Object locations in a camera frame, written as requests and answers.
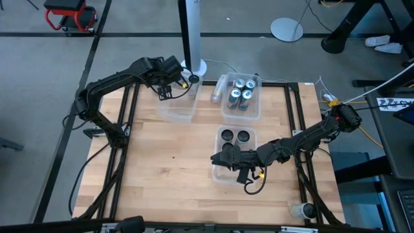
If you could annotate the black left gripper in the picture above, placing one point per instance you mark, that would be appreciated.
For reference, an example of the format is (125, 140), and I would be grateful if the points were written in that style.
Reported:
(166, 69)

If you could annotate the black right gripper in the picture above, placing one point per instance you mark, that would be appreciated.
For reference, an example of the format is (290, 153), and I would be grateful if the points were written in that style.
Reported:
(249, 158)

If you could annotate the clear plastic storage bin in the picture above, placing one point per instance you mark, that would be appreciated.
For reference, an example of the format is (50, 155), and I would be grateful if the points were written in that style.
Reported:
(179, 110)
(241, 115)
(221, 177)

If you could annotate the blue silver Red Bull can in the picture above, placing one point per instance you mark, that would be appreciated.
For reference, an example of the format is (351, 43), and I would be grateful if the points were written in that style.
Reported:
(239, 84)
(234, 97)
(250, 84)
(246, 98)

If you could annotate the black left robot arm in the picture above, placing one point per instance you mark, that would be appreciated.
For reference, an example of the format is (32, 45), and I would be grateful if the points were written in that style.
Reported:
(110, 79)

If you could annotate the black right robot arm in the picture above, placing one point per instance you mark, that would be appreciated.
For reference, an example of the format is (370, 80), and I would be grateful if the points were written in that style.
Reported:
(310, 136)

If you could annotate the red black rolling stool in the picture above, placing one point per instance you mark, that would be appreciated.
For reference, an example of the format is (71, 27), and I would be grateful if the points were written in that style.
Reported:
(69, 4)

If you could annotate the black desk crossbar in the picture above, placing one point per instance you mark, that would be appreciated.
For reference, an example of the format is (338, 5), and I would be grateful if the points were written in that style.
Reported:
(362, 170)

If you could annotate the grey round floor stand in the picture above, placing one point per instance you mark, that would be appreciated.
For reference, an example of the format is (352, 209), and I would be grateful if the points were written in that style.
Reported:
(286, 29)

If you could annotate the black desk leg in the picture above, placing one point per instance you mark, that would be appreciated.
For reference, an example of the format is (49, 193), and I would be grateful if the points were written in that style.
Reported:
(336, 42)

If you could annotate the black floor stand foot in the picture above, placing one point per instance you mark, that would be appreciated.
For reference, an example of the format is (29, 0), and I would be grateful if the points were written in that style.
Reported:
(9, 144)

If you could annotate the blue desk leg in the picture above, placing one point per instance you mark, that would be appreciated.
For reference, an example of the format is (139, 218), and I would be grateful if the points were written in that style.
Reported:
(386, 207)

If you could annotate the black side desk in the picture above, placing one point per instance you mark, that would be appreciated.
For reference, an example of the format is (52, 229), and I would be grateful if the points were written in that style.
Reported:
(398, 152)

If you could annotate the white handwritten paper note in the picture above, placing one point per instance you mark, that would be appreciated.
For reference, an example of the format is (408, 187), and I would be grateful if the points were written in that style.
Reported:
(393, 104)

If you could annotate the dark tablet screen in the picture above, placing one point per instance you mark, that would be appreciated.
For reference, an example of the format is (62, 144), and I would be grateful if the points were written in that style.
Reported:
(407, 116)

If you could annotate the black keyboard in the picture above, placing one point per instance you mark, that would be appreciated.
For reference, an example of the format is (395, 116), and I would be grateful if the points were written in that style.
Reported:
(408, 207)

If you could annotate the person's foot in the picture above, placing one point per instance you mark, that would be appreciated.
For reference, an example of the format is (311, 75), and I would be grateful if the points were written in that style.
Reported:
(376, 40)
(388, 48)

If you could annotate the black aluminium table frame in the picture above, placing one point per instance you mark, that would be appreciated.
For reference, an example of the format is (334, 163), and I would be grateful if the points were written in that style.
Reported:
(207, 83)

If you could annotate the silver mounting bracket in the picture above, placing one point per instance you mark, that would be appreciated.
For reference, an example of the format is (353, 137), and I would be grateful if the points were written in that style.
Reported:
(296, 132)
(127, 130)

